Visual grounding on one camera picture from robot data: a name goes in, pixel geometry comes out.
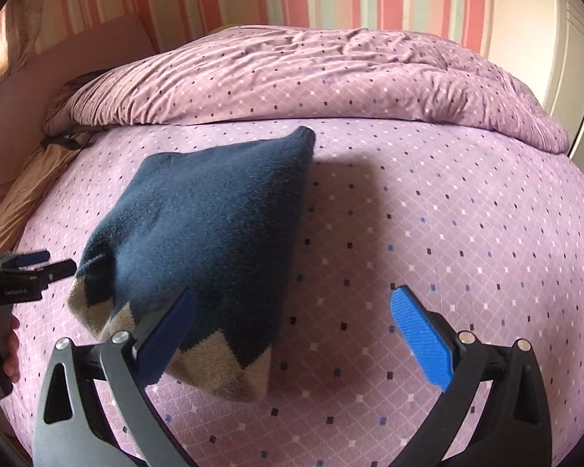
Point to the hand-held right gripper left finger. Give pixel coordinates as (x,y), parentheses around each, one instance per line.
(168,335)

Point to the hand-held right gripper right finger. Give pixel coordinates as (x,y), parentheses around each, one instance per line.
(421,335)

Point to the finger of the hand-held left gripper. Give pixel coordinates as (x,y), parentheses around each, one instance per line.
(58,270)
(29,257)

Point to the navy argyle knit sweater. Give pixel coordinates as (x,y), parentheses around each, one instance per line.
(199,214)

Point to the person's left hand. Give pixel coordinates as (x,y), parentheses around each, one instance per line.
(12,350)

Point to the beige pillow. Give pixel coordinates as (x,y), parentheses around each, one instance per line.
(24,189)

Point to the purple dotted bed sheet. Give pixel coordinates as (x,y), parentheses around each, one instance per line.
(418,228)

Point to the brown pillow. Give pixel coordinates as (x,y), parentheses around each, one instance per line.
(61,107)

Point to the pink headboard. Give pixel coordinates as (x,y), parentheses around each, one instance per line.
(78,44)

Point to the beige cloth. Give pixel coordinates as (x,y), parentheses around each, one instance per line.
(24,34)

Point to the purple dotted duvet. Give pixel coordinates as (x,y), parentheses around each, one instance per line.
(321,73)

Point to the white wardrobe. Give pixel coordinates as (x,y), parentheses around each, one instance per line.
(574,58)

